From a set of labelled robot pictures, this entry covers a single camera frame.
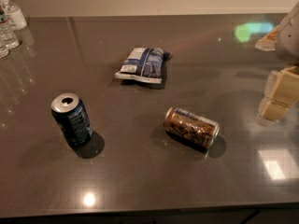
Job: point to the dark blue soda can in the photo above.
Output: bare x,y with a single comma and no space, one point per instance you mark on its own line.
70,114

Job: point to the hand sanitizer pump bottle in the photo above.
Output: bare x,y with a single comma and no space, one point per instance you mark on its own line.
14,15

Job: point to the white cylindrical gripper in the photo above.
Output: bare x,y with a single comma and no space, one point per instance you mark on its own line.
289,39

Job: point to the clear bottle at edge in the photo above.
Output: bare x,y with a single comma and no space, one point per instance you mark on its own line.
3,50

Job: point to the blue white chip bag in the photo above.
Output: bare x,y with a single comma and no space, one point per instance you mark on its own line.
144,65

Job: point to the clear water bottle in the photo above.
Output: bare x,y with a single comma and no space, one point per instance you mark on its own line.
6,33

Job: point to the orange soda can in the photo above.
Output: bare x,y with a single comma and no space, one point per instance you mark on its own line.
193,128

